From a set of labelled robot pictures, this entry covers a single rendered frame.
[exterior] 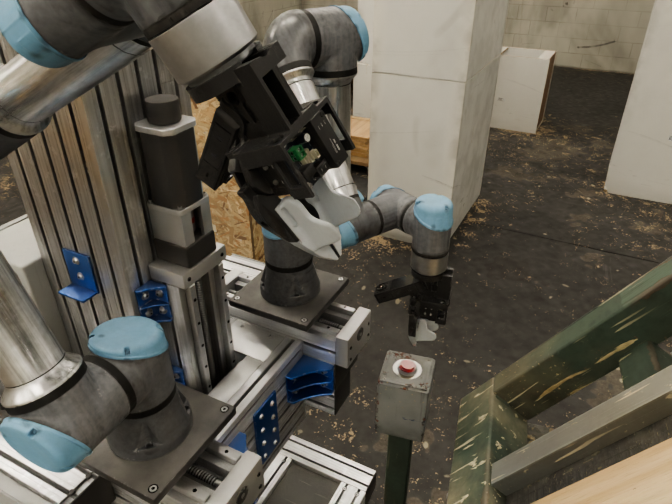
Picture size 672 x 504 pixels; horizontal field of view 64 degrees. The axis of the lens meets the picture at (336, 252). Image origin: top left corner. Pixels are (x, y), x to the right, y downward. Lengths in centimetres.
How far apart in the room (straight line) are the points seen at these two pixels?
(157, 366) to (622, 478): 75
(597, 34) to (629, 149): 444
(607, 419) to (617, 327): 24
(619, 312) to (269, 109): 90
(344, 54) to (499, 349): 200
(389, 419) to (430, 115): 221
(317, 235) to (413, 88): 278
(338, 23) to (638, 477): 95
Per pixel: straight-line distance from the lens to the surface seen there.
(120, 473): 105
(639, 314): 120
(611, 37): 896
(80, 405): 87
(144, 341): 92
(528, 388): 132
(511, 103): 591
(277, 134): 44
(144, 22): 45
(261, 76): 43
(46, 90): 75
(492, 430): 127
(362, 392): 256
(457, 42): 313
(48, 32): 51
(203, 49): 43
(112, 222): 105
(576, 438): 107
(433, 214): 104
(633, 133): 465
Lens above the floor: 183
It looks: 31 degrees down
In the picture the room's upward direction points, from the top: straight up
